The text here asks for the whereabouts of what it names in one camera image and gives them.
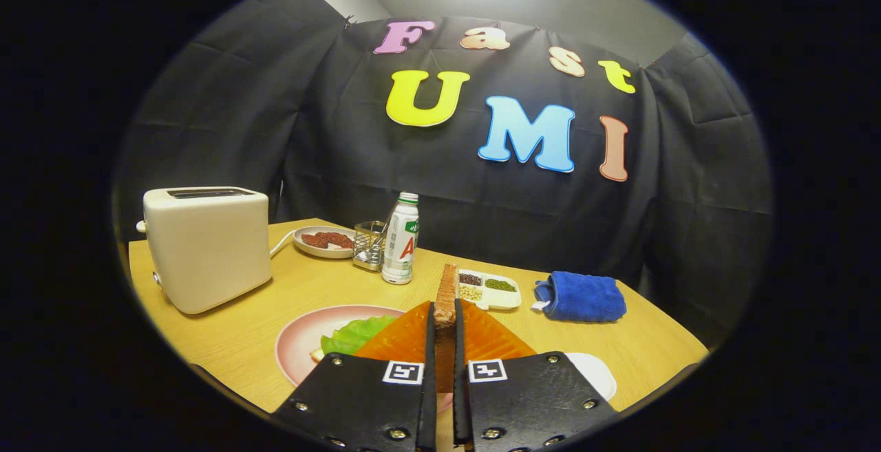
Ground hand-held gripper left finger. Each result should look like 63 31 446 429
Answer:
270 299 438 452

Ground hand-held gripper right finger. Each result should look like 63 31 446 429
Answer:
452 298 620 452

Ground browned toast slice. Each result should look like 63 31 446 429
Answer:
434 263 460 394

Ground green lettuce leaf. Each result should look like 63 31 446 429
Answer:
320 314 399 356

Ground pink round plate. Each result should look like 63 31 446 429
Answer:
275 305 455 415

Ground white divided bean tray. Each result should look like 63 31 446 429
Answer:
457 270 522 312

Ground blue folded towel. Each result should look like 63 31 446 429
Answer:
531 271 628 323

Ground white round plate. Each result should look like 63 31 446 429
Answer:
293 225 359 259

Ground white drink bottle green cap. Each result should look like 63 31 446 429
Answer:
381 192 420 286

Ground red meat slices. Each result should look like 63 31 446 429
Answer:
301 232 354 250

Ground cream white toaster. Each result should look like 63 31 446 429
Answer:
136 186 273 315

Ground black backdrop cloth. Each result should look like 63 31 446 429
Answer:
114 0 775 349

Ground metal wire utensil holder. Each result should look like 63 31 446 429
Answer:
352 220 388 272

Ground white toaster cable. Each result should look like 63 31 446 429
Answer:
268 230 298 258

